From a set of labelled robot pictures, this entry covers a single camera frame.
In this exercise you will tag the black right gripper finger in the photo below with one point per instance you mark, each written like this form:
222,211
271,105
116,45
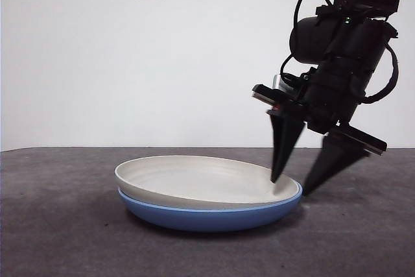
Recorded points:
285,137
334,160

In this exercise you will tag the white round plate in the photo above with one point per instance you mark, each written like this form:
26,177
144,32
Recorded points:
194,179

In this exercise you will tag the blue round plate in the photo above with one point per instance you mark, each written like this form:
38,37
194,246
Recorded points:
210,220

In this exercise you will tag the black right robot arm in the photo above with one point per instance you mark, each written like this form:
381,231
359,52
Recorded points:
356,46

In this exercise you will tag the pale grey camera box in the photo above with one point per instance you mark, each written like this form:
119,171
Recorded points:
278,84

